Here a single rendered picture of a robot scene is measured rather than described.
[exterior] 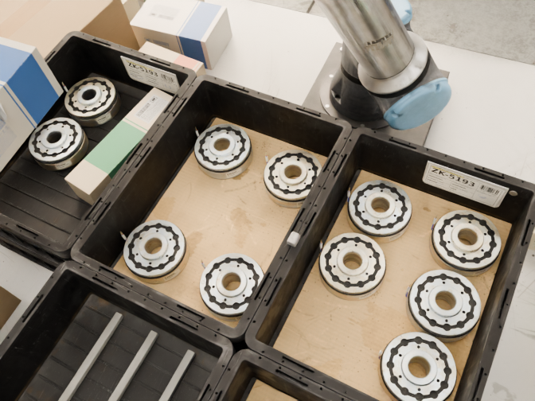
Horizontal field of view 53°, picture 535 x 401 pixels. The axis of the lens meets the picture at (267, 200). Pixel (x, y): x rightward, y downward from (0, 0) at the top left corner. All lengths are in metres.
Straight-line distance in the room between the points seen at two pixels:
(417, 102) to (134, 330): 0.58
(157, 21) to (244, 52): 0.22
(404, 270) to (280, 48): 0.68
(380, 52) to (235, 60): 0.57
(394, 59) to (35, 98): 0.53
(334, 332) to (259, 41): 0.79
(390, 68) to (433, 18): 1.65
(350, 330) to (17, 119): 0.57
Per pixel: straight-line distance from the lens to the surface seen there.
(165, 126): 0.93
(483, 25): 2.51
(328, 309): 0.85
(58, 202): 1.04
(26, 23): 1.28
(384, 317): 0.85
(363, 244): 0.86
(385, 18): 0.80
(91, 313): 0.92
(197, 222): 0.93
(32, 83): 0.83
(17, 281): 1.16
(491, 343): 0.76
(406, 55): 0.87
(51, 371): 0.92
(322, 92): 1.17
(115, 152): 0.98
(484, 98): 1.28
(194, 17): 1.32
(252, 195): 0.94
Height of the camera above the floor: 1.63
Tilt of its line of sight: 59 degrees down
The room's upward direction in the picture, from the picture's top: 10 degrees counter-clockwise
